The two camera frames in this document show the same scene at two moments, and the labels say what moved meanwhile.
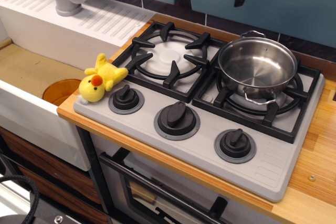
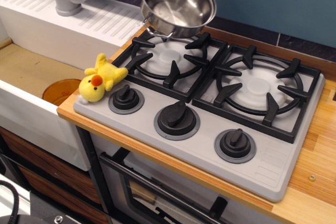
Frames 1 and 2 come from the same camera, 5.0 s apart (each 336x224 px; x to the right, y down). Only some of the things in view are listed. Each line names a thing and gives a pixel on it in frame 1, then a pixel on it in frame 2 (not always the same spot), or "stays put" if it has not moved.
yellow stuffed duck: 92,87 stays put
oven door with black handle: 142,189 stays put
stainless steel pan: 259,65 → 181,7
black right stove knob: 234,146 stays put
